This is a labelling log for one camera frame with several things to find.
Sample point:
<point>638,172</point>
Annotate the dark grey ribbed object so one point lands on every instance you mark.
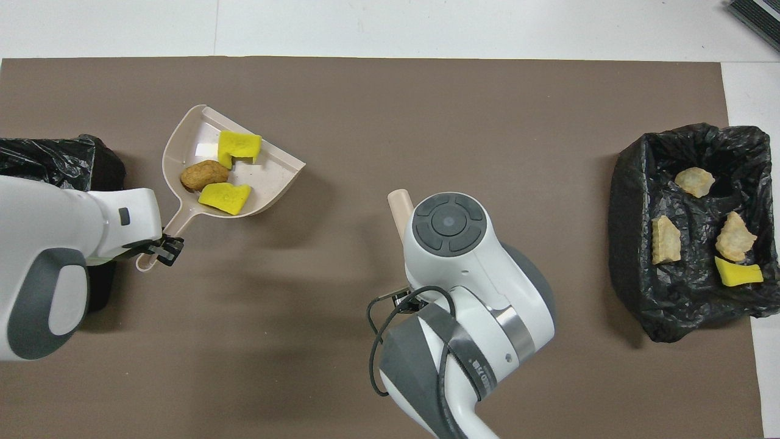
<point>762,15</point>

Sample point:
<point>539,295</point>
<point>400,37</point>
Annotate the brown nugget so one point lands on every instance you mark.
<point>204,175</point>

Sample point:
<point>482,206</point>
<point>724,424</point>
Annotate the beige hand brush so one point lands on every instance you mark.
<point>400,210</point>

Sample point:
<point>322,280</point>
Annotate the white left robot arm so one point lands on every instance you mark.
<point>49,244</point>

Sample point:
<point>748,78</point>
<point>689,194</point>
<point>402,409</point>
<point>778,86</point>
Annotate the black bag-lined bin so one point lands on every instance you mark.
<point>658,292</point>
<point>61,161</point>

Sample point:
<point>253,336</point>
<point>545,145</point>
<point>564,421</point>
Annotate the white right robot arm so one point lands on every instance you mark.
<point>475,292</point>

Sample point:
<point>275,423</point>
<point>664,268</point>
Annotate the brown table mat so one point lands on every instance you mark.
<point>390,91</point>

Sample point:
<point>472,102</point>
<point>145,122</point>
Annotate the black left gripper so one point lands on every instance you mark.
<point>164,250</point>

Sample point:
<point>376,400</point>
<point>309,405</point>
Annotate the striped orange croissant piece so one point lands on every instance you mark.
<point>666,239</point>

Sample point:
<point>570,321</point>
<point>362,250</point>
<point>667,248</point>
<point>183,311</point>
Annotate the notched yellow sponge piece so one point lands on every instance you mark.
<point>241,145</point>

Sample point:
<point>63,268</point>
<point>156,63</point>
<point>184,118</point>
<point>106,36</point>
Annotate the beige plastic dustpan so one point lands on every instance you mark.
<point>274,171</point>

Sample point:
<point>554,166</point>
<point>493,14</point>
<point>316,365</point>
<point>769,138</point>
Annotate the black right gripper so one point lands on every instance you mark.
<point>405,299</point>

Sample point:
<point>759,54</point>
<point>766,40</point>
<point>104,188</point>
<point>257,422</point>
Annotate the pale bread chunk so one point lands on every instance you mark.
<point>694,182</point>
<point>734,238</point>

